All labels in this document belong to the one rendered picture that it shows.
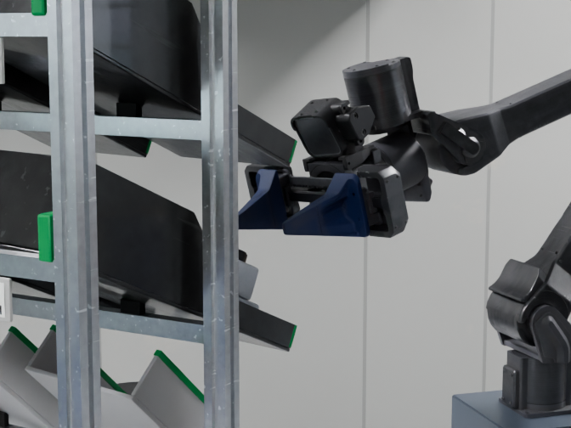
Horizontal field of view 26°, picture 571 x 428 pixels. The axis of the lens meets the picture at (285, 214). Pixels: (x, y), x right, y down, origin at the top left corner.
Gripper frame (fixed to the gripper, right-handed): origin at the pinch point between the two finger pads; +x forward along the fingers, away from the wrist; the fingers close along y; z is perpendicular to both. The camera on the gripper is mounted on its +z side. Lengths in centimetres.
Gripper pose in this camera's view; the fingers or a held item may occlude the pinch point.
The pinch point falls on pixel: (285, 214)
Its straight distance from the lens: 113.1
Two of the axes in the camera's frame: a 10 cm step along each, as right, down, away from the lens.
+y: 6.8, 0.6, -7.3
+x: -7.1, 3.3, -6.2
